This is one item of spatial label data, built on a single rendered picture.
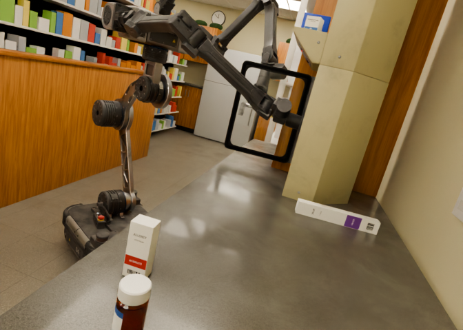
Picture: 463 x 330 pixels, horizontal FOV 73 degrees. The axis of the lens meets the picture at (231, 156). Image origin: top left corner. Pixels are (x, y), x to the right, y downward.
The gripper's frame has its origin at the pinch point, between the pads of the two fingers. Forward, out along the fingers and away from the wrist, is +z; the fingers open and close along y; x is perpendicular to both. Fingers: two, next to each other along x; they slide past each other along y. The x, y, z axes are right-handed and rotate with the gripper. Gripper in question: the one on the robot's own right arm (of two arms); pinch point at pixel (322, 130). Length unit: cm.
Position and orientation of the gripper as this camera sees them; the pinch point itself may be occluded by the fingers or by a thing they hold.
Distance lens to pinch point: 129.0
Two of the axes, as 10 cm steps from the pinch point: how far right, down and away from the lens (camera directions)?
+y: 1.9, -2.0, 9.6
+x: -3.0, 9.2, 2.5
